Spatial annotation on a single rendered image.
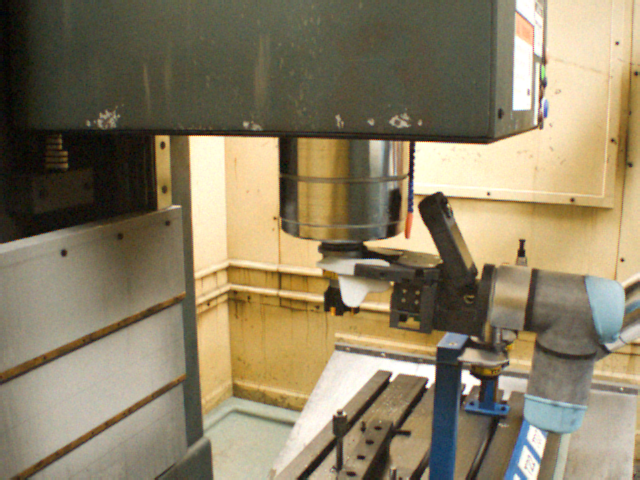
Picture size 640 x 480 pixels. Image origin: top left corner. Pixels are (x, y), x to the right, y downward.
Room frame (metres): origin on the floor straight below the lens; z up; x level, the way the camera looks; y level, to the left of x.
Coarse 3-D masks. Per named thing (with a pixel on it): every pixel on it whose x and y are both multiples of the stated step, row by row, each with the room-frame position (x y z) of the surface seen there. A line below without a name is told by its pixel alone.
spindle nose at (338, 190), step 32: (288, 160) 0.76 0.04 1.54; (320, 160) 0.73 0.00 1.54; (352, 160) 0.73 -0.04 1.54; (384, 160) 0.74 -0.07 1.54; (288, 192) 0.76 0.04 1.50; (320, 192) 0.73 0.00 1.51; (352, 192) 0.73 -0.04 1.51; (384, 192) 0.74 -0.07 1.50; (288, 224) 0.76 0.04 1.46; (320, 224) 0.73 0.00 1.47; (352, 224) 0.73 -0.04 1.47; (384, 224) 0.74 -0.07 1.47
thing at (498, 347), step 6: (474, 336) 1.03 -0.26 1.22; (504, 336) 1.02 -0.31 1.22; (474, 342) 0.99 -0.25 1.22; (480, 342) 0.99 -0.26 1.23; (504, 342) 1.00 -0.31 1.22; (474, 348) 1.00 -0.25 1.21; (480, 348) 0.98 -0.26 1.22; (486, 348) 0.98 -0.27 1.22; (492, 348) 0.98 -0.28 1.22; (498, 348) 0.98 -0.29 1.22; (504, 348) 0.98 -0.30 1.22
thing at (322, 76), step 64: (64, 0) 0.83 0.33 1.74; (128, 0) 0.79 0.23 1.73; (192, 0) 0.75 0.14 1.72; (256, 0) 0.71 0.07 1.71; (320, 0) 0.68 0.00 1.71; (384, 0) 0.65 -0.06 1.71; (448, 0) 0.63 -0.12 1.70; (512, 0) 0.69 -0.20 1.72; (64, 64) 0.83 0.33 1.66; (128, 64) 0.79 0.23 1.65; (192, 64) 0.75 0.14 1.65; (256, 64) 0.71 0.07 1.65; (320, 64) 0.68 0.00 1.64; (384, 64) 0.65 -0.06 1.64; (448, 64) 0.63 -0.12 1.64; (512, 64) 0.70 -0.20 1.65; (64, 128) 0.84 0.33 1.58; (128, 128) 0.79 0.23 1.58; (192, 128) 0.75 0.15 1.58; (256, 128) 0.72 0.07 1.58; (320, 128) 0.68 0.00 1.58; (384, 128) 0.65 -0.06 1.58; (448, 128) 0.63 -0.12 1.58; (512, 128) 0.71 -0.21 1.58
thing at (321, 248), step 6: (318, 246) 0.80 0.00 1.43; (324, 246) 0.79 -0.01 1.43; (330, 246) 0.78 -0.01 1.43; (336, 246) 0.78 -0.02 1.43; (342, 246) 0.78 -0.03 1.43; (348, 246) 0.78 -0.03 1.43; (354, 246) 0.78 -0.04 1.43; (360, 246) 0.80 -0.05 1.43; (366, 246) 0.80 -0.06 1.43; (318, 252) 0.80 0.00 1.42; (324, 252) 0.78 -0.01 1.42; (330, 252) 0.78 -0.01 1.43; (336, 252) 0.78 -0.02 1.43; (342, 252) 0.77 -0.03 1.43; (348, 252) 0.77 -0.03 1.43; (354, 252) 0.78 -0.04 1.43; (360, 252) 0.78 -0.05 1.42; (366, 252) 0.80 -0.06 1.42
